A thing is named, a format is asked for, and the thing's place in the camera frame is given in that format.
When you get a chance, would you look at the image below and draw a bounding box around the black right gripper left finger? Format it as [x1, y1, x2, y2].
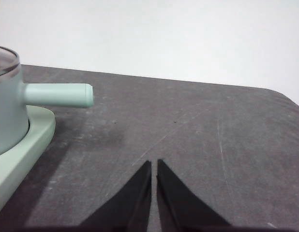
[76, 160, 152, 232]

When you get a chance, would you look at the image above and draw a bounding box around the mint green pot with handle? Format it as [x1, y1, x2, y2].
[0, 62, 94, 157]

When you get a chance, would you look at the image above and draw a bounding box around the mint green cooker base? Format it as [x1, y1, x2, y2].
[0, 105, 56, 216]

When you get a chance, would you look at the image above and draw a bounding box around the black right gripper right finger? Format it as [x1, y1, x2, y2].
[156, 159, 235, 232]

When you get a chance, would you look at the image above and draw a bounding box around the glass lid with green knob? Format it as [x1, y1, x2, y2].
[0, 45, 20, 78]

